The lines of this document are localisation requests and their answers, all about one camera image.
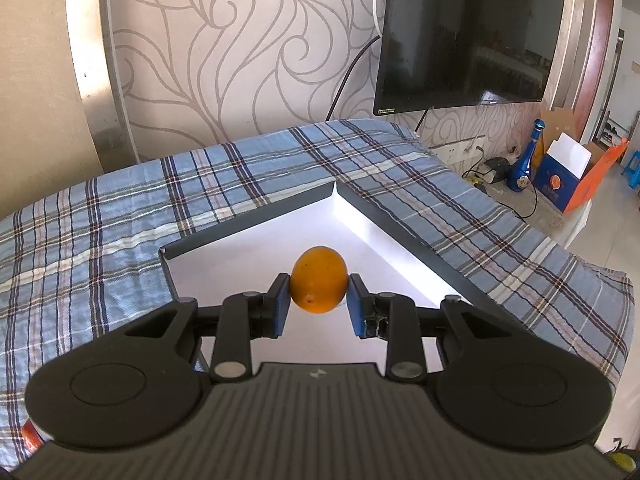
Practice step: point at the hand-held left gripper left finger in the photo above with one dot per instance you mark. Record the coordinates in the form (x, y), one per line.
(282, 305)

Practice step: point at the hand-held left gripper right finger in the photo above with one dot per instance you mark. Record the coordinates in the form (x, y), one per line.
(356, 310)

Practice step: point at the orange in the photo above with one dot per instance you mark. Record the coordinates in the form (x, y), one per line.
(320, 275)
(29, 436)

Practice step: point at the dark grey box white inside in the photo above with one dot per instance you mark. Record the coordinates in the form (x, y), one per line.
(380, 260)

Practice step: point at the blue plaid cloth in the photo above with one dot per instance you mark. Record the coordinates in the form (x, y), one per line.
(150, 210)

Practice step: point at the black power adapter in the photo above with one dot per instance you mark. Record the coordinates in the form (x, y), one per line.
(497, 167)

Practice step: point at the blue glass bottle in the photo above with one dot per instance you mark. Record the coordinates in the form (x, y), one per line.
(522, 172)

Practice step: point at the blue cardboard box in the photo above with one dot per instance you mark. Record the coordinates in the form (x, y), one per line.
(552, 185)

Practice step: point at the brown cardboard flap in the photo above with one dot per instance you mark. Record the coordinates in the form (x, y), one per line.
(557, 122)

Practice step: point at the blue and orange box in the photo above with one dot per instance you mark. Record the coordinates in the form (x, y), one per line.
(600, 170)

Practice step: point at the black flat television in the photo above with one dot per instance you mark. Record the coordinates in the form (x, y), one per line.
(450, 35)

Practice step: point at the brown wooden door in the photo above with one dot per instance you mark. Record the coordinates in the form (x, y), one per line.
(597, 50)

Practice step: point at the white wall socket panel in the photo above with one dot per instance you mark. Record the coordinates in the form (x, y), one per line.
(455, 150)

